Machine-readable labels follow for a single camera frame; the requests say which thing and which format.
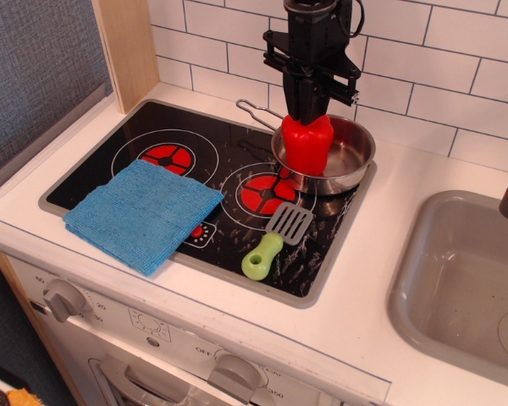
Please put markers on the wooden side post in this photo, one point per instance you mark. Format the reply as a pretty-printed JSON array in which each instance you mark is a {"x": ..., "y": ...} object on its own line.
[{"x": 126, "y": 34}]

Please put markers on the yellow object bottom corner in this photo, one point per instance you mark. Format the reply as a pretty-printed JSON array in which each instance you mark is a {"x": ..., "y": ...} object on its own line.
[{"x": 21, "y": 397}]

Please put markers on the grey oven knob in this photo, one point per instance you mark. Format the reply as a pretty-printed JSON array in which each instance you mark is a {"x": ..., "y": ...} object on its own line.
[
  {"x": 235, "y": 377},
  {"x": 63, "y": 300}
]

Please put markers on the red toy bell pepper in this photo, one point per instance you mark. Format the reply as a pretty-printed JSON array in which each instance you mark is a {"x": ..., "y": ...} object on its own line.
[{"x": 307, "y": 146}]

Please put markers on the black toy stove top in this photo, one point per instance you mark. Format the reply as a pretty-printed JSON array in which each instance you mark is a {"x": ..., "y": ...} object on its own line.
[{"x": 238, "y": 161}]

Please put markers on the steel frying pan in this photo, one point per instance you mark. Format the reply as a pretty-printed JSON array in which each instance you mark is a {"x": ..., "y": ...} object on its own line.
[{"x": 350, "y": 155}]

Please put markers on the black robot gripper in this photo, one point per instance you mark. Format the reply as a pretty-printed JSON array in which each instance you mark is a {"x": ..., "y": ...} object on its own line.
[{"x": 311, "y": 56}]

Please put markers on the grey oven door handle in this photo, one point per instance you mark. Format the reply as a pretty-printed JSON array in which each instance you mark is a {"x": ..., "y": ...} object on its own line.
[{"x": 139, "y": 386}]

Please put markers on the grey spatula green handle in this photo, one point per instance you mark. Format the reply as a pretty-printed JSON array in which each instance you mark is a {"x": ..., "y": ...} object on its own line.
[{"x": 287, "y": 226}]

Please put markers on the grey left oven knob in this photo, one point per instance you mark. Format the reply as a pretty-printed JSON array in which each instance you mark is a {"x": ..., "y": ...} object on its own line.
[{"x": 63, "y": 300}]

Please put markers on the grey sink basin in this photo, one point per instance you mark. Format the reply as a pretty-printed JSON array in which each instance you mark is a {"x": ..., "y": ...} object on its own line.
[{"x": 449, "y": 299}]

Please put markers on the grey right oven knob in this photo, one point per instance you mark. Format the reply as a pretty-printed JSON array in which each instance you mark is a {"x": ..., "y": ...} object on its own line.
[{"x": 235, "y": 377}]

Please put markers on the blue towel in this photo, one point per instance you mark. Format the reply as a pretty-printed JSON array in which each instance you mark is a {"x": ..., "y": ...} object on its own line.
[{"x": 142, "y": 215}]

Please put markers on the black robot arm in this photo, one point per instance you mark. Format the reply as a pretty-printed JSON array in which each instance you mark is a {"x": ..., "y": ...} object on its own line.
[{"x": 311, "y": 56}]

